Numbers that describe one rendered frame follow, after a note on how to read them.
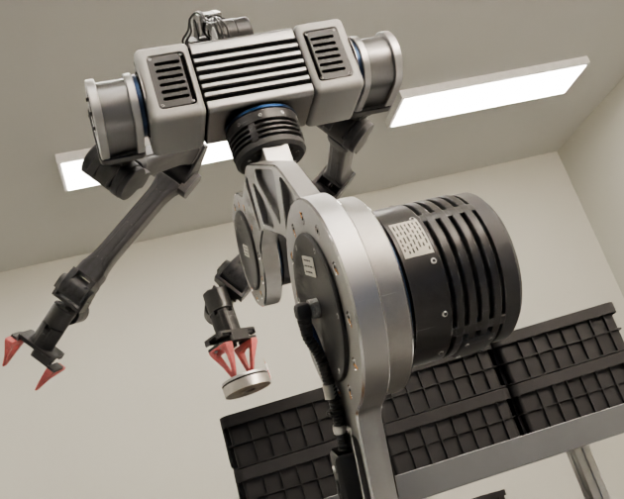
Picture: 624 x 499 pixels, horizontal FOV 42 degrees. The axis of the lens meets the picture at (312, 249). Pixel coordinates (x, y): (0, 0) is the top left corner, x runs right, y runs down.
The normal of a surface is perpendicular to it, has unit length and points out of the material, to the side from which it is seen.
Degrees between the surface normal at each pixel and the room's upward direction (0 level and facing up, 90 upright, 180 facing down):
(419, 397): 90
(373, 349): 130
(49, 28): 180
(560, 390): 90
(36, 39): 180
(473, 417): 90
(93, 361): 90
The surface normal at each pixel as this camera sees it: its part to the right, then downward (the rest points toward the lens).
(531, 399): 0.07, -0.35
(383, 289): 0.23, -0.12
